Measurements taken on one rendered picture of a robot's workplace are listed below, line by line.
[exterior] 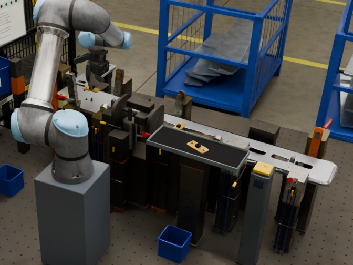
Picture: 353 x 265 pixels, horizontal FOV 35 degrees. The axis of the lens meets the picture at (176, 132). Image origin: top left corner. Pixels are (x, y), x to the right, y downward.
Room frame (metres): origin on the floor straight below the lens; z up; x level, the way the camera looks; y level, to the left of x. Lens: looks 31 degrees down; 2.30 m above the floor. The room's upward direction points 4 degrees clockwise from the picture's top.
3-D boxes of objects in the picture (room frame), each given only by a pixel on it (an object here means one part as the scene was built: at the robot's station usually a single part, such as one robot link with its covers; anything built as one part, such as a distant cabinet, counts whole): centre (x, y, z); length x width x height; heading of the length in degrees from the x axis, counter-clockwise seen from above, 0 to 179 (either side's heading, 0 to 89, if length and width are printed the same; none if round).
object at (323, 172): (2.16, -0.03, 1.00); 1.38 x 0.22 x 0.02; 66
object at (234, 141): (1.87, -0.24, 0.90); 0.13 x 0.08 x 0.41; 156
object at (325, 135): (2.11, -0.63, 0.88); 0.14 x 0.09 x 0.36; 156
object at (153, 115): (2.02, 0.17, 0.95); 0.18 x 0.13 x 0.49; 66
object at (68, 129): (1.64, 0.37, 1.27); 0.13 x 0.12 x 0.14; 81
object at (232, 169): (1.77, -0.08, 1.16); 0.37 x 0.14 x 0.02; 66
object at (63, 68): (2.58, 0.62, 0.88); 0.08 x 0.08 x 0.36; 66
